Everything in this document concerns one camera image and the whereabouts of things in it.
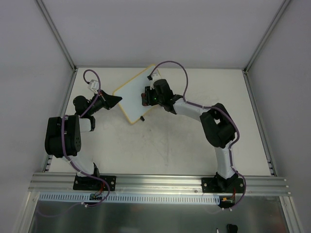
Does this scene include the red bone-shaped whiteboard eraser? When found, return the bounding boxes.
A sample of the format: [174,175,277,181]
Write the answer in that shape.
[141,93,148,106]

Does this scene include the yellow-framed whiteboard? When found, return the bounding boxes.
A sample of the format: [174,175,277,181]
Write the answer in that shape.
[113,64,155,124]

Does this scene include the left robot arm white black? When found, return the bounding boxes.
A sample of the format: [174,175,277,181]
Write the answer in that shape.
[45,90,122,192]

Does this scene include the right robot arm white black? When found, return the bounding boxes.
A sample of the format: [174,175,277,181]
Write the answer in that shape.
[141,79,238,193]

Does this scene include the black object at bottom edge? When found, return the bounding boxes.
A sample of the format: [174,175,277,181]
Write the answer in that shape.
[227,224,238,233]

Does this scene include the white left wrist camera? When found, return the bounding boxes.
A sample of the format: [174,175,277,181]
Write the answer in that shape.
[88,80,100,93]

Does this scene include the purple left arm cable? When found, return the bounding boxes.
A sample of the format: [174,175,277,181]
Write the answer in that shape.
[36,69,111,217]

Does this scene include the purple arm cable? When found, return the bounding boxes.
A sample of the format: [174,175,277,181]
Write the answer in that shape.
[146,60,246,211]
[36,69,111,217]

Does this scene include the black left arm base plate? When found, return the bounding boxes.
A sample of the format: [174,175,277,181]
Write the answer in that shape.
[73,175,117,191]

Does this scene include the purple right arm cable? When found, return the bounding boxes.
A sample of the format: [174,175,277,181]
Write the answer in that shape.
[146,60,246,211]

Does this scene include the right aluminium frame post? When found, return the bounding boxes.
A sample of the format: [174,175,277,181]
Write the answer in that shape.
[243,0,292,74]

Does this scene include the aluminium frame post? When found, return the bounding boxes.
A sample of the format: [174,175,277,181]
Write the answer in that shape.
[35,0,76,71]
[243,0,292,74]

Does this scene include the left aluminium frame post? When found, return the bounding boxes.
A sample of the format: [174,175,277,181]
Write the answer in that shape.
[35,0,76,71]

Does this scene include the aluminium mounting rail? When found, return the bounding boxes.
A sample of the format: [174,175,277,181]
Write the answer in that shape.
[28,172,292,196]

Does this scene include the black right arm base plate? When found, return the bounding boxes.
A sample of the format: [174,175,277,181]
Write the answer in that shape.
[201,177,245,194]

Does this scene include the white slotted cable duct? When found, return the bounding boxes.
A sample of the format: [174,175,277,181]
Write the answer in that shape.
[38,192,220,205]

